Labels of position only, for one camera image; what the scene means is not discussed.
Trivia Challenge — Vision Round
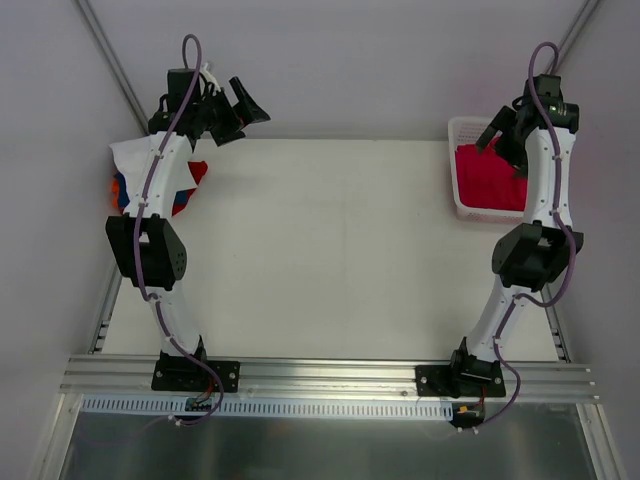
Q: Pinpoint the orange red folded t shirt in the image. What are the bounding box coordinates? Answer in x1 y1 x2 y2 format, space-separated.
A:
109 159 210 217

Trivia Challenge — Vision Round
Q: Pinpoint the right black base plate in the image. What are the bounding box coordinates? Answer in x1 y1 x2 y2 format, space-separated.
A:
415 362 506 399

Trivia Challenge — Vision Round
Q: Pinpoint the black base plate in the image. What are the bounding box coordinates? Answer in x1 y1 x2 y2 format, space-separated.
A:
151 354 241 393
415 362 506 399

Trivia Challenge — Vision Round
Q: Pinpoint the white plastic basket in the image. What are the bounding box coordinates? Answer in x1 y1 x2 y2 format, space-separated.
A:
448 116 527 223

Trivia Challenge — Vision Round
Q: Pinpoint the pink red t shirt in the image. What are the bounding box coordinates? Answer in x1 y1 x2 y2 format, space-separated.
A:
455 138 527 212

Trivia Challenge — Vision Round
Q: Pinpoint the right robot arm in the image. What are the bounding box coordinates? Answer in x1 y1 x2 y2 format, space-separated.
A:
438 100 584 398

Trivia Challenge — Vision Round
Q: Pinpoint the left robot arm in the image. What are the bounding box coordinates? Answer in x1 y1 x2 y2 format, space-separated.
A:
106 68 271 390

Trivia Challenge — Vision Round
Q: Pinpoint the aluminium mounting rail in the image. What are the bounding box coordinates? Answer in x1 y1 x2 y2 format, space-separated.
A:
59 354 601 404

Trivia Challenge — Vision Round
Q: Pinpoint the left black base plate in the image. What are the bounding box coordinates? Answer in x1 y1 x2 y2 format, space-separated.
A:
151 354 241 393

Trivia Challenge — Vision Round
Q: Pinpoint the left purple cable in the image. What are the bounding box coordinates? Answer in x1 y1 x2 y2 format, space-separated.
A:
79 33 226 446

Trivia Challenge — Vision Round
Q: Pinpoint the blue folded t shirt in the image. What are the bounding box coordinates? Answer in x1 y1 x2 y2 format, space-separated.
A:
111 173 195 215

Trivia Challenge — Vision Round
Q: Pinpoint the white slotted cable duct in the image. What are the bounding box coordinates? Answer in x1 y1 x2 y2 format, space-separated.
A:
81 395 454 422

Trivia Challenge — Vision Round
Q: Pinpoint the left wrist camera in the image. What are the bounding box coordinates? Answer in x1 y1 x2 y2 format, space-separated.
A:
167 68 195 110

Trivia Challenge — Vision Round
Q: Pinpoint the white folded t shirt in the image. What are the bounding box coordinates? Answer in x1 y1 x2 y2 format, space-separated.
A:
110 137 187 202

